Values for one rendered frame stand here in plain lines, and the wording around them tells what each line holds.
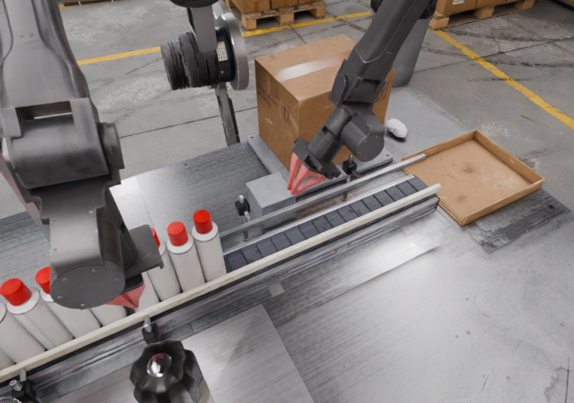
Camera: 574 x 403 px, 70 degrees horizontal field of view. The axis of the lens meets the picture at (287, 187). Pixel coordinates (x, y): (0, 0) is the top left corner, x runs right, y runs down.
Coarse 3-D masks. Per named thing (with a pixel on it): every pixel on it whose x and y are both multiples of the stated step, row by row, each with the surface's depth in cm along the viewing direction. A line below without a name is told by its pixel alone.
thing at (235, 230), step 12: (420, 156) 107; (384, 168) 104; (396, 168) 105; (360, 180) 101; (324, 192) 98; (336, 192) 99; (300, 204) 95; (312, 204) 97; (264, 216) 93; (276, 216) 94; (240, 228) 90
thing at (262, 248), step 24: (384, 192) 109; (408, 192) 109; (336, 216) 104; (360, 216) 104; (384, 216) 104; (264, 240) 98; (288, 240) 98; (336, 240) 100; (240, 264) 94; (168, 312) 85; (0, 384) 75
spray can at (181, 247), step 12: (168, 228) 75; (180, 228) 75; (168, 240) 78; (180, 240) 75; (192, 240) 78; (180, 252) 76; (192, 252) 78; (180, 264) 79; (192, 264) 80; (180, 276) 82; (192, 276) 83; (192, 288) 85
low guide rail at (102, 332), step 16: (432, 192) 106; (384, 208) 101; (352, 224) 97; (320, 240) 95; (272, 256) 91; (288, 256) 93; (240, 272) 88; (208, 288) 86; (160, 304) 83; (176, 304) 84; (128, 320) 80; (80, 336) 78; (96, 336) 78; (48, 352) 76; (64, 352) 77; (16, 368) 74; (32, 368) 76
